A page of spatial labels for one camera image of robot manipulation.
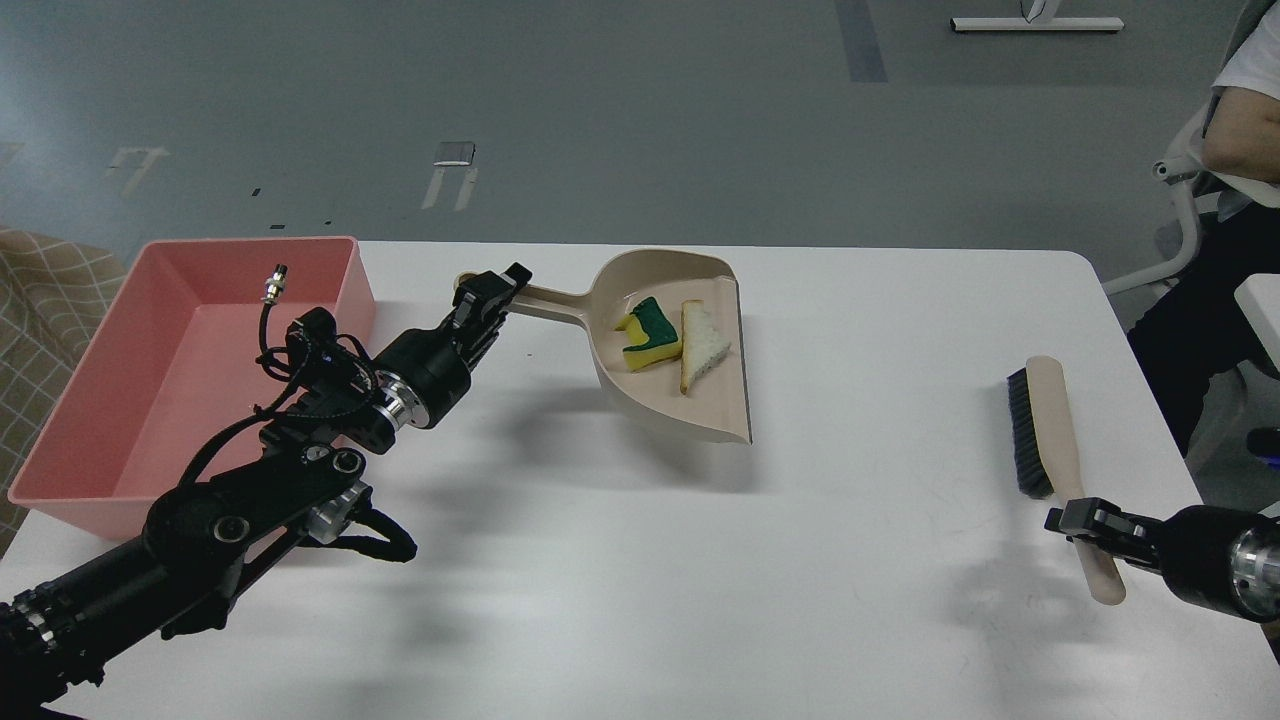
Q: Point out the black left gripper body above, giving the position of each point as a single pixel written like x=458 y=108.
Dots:
x=430 y=370

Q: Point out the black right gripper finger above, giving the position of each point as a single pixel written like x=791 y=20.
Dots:
x=1136 y=550
x=1097 y=519

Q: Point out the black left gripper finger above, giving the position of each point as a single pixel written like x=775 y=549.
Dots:
x=481 y=300

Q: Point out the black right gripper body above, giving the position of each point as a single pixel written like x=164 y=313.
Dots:
x=1223 y=560

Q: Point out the beige hand brush black bristles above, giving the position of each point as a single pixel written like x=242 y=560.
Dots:
x=1046 y=455

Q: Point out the yellow green sponge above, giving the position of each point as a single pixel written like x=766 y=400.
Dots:
x=653 y=339

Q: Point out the toast bread slice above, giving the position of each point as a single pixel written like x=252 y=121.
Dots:
x=704 y=345

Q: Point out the beige plastic dustpan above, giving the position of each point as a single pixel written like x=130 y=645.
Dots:
x=703 y=394

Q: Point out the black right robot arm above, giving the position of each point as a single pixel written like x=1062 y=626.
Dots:
x=1222 y=560

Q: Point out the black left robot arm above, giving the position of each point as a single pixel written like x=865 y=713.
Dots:
x=289 y=475

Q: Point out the pink plastic bin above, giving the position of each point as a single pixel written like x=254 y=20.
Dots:
x=174 y=362

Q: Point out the white office chair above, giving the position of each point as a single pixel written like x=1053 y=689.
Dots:
x=1182 y=173

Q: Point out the beige checkered cloth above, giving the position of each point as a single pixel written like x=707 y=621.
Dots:
x=54 y=294

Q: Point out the white bar on floor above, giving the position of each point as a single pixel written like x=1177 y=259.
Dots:
x=1107 y=25

